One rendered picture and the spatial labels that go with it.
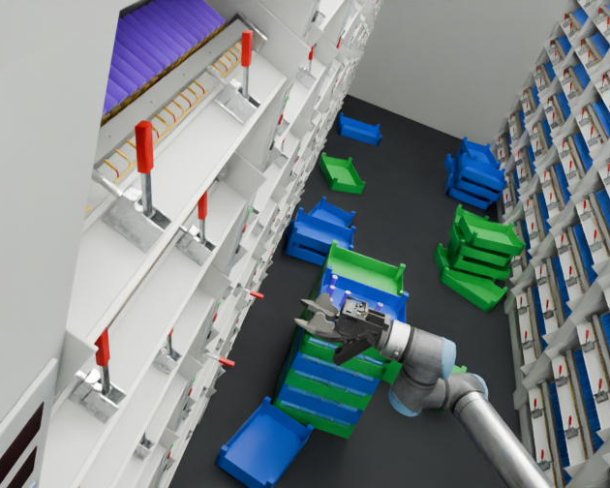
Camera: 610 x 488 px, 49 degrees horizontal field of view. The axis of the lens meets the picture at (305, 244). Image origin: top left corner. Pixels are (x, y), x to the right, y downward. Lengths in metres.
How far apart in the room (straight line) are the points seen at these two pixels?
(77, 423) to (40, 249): 0.36
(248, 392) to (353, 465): 0.46
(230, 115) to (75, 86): 0.48
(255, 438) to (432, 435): 0.73
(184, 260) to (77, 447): 0.29
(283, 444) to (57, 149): 2.21
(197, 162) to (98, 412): 0.24
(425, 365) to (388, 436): 1.09
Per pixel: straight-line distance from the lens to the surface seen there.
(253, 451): 2.38
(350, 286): 2.34
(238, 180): 0.98
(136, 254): 0.50
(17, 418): 0.35
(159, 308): 0.75
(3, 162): 0.23
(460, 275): 3.66
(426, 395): 1.65
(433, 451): 2.70
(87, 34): 0.26
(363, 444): 2.57
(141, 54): 0.68
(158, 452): 1.38
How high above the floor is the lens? 1.83
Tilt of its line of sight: 33 degrees down
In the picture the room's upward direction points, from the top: 22 degrees clockwise
